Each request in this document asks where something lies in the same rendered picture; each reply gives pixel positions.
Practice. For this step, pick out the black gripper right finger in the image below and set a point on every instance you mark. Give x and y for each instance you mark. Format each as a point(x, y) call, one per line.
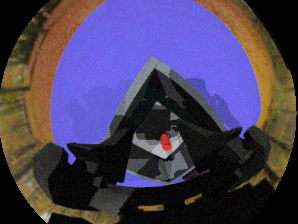
point(202, 144)

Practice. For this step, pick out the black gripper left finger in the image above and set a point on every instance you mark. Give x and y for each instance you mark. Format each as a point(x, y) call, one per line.
point(111, 154)

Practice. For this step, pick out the red peg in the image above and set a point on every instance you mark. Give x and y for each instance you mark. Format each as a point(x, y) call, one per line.
point(165, 141)

